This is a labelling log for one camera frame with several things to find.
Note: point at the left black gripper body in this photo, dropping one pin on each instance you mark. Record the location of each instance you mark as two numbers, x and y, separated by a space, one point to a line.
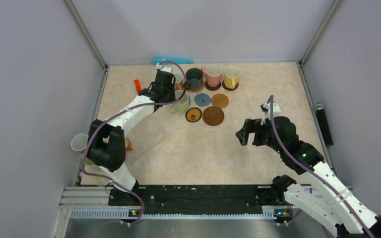
170 93

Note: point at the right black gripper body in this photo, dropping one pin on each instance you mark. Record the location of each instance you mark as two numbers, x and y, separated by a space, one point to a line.
263 135

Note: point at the pink printed mug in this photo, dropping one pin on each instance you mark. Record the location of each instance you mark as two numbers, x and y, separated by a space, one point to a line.
178 82

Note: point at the light green mug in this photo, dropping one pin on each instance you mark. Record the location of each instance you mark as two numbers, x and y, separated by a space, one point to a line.
181 105

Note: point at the woven rattan coaster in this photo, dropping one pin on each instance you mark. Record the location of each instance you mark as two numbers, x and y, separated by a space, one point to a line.
196 91

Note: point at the dark green mug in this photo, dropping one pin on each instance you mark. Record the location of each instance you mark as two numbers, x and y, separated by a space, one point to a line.
194 79

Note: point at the brown grooved coaster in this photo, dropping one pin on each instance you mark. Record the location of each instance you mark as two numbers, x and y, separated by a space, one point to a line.
213 116

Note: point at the brown paw print coaster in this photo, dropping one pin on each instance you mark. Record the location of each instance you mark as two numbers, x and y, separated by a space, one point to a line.
193 114

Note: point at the grey silicone coaster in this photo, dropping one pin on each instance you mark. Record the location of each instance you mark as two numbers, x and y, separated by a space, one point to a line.
202 100

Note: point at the light wooden coaster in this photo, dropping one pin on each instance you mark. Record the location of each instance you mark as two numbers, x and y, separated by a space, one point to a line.
220 100

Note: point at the dark wooden coaster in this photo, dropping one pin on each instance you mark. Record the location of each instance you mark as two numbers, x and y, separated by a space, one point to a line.
225 87
212 88

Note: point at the plain pink mug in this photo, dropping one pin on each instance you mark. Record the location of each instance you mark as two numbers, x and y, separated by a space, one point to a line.
213 75

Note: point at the black microphone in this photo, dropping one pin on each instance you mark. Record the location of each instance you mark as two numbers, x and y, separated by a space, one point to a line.
323 123

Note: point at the yellow mug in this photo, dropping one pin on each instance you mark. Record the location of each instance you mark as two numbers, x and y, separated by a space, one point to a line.
231 77

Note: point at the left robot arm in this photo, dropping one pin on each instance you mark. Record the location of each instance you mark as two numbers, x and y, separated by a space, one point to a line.
106 147

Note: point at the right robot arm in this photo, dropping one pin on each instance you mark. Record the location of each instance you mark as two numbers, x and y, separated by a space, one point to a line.
340 212

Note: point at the small orange cup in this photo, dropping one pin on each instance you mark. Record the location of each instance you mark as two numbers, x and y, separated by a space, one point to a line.
128 144

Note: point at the red block near cups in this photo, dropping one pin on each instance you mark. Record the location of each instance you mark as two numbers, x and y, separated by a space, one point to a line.
137 86

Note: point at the turquoise microphone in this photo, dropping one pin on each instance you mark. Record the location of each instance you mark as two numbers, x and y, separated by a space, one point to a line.
158 60

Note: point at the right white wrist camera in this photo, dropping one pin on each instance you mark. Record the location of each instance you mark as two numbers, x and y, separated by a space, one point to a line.
270 110

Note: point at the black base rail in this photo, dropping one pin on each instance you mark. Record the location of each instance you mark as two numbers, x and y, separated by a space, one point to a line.
204 201

